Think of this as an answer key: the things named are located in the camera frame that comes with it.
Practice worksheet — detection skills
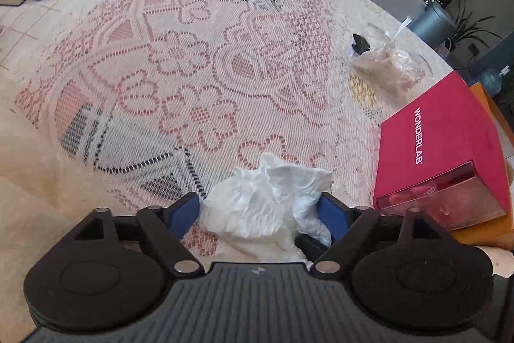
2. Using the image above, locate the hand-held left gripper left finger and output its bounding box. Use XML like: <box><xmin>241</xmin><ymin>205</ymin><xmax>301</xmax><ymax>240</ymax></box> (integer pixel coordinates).
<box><xmin>74</xmin><ymin>192</ymin><xmax>205</xmax><ymax>279</ymax></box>

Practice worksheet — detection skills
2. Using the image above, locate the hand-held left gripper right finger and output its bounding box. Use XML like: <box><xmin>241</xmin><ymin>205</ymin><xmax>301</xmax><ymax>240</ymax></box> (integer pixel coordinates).
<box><xmin>295</xmin><ymin>192</ymin><xmax>454</xmax><ymax>275</ymax></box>

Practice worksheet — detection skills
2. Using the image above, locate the white tissue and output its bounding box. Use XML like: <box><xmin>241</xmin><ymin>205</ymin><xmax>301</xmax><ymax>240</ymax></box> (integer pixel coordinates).
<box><xmin>199</xmin><ymin>152</ymin><xmax>335</xmax><ymax>267</ymax></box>

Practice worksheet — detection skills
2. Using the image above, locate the orange cardboard box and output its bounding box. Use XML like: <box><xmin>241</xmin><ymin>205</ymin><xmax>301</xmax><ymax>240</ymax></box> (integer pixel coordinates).
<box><xmin>454</xmin><ymin>83</ymin><xmax>514</xmax><ymax>247</ymax></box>

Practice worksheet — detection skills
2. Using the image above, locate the red box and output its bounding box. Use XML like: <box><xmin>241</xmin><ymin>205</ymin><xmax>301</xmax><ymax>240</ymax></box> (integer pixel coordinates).
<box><xmin>373</xmin><ymin>70</ymin><xmax>510</xmax><ymax>231</ymax></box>

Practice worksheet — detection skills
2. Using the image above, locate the clear plastic bag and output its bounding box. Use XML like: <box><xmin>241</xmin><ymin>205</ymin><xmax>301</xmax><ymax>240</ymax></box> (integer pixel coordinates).
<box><xmin>347</xmin><ymin>15</ymin><xmax>432</xmax><ymax>103</ymax></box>

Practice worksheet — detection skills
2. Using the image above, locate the pink lace tablecloth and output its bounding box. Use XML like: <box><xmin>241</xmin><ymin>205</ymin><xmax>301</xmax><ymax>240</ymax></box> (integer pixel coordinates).
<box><xmin>0</xmin><ymin>0</ymin><xmax>454</xmax><ymax>271</ymax></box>

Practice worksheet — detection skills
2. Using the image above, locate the small black item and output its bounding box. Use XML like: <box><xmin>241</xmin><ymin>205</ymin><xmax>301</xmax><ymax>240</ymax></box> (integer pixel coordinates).
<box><xmin>351</xmin><ymin>33</ymin><xmax>371</xmax><ymax>51</ymax></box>

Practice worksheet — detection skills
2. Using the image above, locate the woven handbag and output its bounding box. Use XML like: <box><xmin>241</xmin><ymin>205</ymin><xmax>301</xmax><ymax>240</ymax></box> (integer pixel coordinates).
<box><xmin>436</xmin><ymin>40</ymin><xmax>453</xmax><ymax>61</ymax></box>

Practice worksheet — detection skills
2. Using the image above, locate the blue water jug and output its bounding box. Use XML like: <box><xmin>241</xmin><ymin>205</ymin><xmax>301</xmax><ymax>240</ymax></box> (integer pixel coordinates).
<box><xmin>480</xmin><ymin>66</ymin><xmax>509</xmax><ymax>95</ymax></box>

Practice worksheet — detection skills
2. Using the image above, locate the grey-blue trash can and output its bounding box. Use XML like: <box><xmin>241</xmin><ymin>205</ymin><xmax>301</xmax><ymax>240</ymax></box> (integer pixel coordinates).
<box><xmin>410</xmin><ymin>1</ymin><xmax>456</xmax><ymax>46</ymax></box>

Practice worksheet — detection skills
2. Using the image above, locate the long-leaf potted plant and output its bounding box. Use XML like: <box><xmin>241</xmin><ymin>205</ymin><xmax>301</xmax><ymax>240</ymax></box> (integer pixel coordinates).
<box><xmin>444</xmin><ymin>0</ymin><xmax>502</xmax><ymax>46</ymax></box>

